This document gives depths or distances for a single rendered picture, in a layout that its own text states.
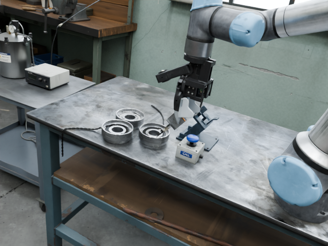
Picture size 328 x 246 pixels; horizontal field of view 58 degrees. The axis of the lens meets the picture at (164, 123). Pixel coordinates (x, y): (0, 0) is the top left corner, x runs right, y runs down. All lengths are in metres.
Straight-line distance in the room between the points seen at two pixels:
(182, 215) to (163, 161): 0.27
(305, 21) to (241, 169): 0.47
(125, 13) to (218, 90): 1.06
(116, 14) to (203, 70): 2.05
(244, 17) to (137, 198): 0.75
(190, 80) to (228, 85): 1.76
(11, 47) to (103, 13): 1.29
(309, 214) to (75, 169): 0.87
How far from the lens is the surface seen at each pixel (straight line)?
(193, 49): 0.79
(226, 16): 0.74
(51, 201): 1.37
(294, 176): 0.67
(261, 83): 2.51
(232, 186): 0.89
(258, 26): 0.73
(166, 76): 0.86
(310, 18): 0.78
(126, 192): 1.17
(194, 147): 0.94
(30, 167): 1.89
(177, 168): 0.90
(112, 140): 0.97
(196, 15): 0.78
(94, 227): 1.79
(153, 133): 1.03
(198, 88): 0.83
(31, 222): 1.86
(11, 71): 1.82
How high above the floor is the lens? 1.33
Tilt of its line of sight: 27 degrees down
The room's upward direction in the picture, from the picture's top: 9 degrees clockwise
